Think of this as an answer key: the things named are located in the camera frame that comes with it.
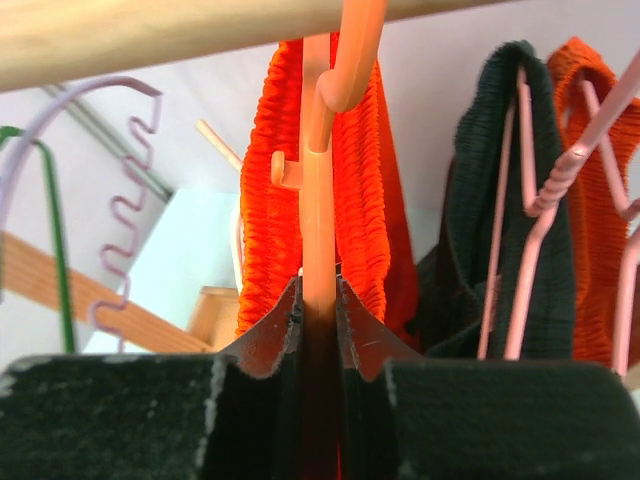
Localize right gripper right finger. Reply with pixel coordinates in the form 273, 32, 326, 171
336, 279, 639, 479

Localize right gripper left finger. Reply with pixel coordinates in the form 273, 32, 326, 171
1, 280, 303, 479

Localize bright orange shorts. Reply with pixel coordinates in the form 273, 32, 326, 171
236, 39, 419, 348

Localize orange plastic hanger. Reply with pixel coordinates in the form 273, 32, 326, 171
271, 1, 388, 479

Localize black shorts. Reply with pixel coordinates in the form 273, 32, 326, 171
404, 40, 576, 361

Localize lilac hanger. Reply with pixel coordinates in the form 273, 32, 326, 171
1, 75, 162, 353

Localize pink hanger with black shorts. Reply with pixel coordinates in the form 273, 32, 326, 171
477, 64, 640, 361

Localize pink hanger with orange shorts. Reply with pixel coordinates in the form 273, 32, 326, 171
579, 79, 639, 377

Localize dark orange hanging shorts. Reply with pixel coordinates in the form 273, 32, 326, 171
547, 37, 633, 369

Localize green hanger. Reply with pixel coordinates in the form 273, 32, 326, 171
0, 125, 76, 354

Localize wooden clothes rack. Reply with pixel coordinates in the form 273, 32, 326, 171
0, 0, 521, 354

